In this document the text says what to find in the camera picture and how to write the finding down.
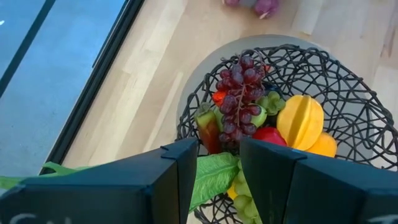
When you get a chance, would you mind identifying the green romaine lettuce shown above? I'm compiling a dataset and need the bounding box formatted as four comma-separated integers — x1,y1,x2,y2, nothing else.
0,151,240,213

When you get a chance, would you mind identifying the black aluminium table frame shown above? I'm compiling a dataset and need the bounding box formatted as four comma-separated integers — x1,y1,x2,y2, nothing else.
39,0,146,175

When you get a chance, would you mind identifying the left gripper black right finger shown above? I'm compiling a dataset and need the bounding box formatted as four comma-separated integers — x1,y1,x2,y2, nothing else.
239,138,398,224

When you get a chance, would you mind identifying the round grey placemat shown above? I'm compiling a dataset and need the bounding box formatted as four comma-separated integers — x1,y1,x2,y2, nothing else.
175,34,384,171

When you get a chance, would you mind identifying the yellow starfruit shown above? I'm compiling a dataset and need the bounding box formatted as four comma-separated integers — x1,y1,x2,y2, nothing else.
275,94,325,152

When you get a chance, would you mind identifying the green grape bunch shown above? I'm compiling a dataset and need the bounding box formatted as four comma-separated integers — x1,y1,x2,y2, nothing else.
231,160,264,224

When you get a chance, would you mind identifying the purple garlic string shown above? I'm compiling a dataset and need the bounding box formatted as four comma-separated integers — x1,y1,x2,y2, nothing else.
222,0,280,19

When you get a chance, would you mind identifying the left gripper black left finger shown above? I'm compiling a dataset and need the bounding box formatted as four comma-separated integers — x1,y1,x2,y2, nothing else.
0,137,199,224

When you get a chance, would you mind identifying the orange fruit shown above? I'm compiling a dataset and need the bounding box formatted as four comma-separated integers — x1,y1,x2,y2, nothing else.
306,131,338,158

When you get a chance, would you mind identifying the black wire basket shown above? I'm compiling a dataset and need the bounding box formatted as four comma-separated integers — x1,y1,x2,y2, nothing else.
175,43,398,224

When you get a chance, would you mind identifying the red pomegranate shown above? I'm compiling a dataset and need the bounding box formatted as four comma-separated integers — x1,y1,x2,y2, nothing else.
252,126,287,147

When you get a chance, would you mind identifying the purple grape bunch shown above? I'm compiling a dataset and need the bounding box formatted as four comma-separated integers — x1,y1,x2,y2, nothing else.
215,55,267,147

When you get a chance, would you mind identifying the red chili pepper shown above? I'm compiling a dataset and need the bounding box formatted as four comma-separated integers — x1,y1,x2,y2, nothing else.
194,102,223,156

